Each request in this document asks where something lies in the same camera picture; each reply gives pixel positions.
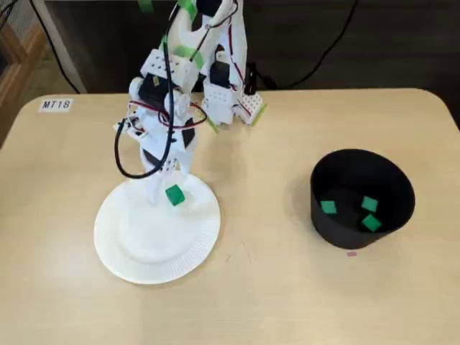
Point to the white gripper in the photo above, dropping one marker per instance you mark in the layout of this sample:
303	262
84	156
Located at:
172	166

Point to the green block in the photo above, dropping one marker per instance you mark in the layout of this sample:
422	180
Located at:
371	223
328	207
175	196
369	203

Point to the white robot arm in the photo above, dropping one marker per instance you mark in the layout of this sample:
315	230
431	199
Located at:
240	54

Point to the white paper plate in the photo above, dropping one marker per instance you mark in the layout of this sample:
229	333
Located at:
154	248

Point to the black pot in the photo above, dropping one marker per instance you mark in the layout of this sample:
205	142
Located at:
359	169

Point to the green base tape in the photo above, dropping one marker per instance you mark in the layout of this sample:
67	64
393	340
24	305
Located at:
215	129

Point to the black table clamp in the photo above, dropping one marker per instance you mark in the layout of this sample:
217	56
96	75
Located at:
251	79

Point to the white MT18 label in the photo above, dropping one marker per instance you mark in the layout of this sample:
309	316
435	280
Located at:
55	105

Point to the grey metal leg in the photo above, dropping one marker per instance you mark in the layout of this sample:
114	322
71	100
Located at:
61	46

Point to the small pink sticker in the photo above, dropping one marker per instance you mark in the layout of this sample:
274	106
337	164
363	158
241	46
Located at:
352	254

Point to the wooden shelf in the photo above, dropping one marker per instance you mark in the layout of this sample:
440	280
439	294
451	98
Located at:
21	46

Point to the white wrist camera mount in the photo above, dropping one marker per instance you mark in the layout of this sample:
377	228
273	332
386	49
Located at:
133	125

